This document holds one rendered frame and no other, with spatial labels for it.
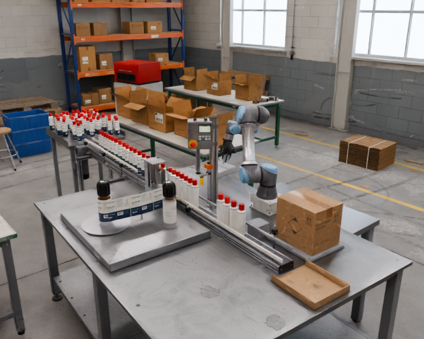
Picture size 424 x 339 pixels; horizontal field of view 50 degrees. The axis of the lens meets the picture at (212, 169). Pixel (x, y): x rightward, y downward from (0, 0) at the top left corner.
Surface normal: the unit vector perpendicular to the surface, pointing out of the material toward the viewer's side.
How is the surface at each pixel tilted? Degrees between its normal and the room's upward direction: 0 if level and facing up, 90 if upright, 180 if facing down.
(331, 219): 90
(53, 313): 0
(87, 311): 1
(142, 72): 90
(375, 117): 90
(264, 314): 0
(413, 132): 90
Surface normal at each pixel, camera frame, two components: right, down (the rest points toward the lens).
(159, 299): 0.00, -0.94
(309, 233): -0.80, 0.20
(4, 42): 0.64, 0.26
